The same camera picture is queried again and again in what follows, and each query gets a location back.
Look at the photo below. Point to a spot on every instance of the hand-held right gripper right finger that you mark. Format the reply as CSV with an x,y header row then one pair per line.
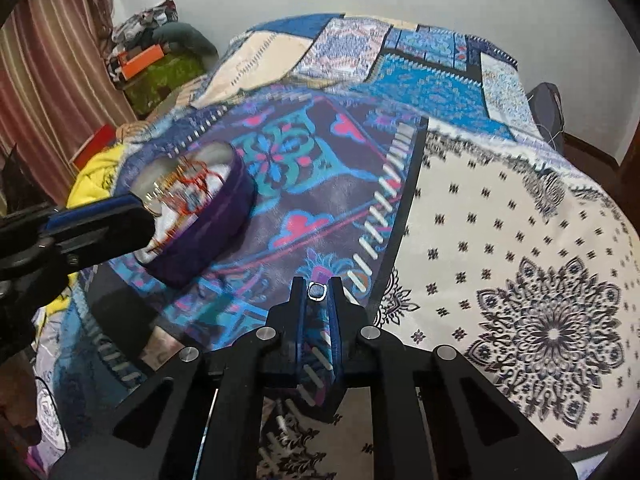
x,y
336,320

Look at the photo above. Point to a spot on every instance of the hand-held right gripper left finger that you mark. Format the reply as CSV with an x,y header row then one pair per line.
x,y
300,320

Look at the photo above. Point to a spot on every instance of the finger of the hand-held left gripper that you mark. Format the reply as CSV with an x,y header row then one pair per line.
x,y
95,212
110,240

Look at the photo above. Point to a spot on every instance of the purple heart-shaped tin box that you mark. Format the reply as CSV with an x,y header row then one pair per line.
x,y
220,225

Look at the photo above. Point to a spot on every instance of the red box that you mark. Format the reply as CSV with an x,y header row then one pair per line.
x,y
95,147

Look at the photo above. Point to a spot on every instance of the green patterned cloth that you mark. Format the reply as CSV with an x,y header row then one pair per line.
x,y
165,85

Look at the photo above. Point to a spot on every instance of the orange box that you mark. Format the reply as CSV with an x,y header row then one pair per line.
x,y
142,62

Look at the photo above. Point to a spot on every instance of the striped brown curtain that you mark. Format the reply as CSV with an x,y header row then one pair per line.
x,y
55,60

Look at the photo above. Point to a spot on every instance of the blue patchwork printed blanket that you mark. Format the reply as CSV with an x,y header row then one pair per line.
x,y
450,210

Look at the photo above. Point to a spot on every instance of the pile of clothes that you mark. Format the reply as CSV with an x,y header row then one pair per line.
x,y
142,20

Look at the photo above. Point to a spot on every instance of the purple bag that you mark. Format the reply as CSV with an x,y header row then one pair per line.
x,y
547,110

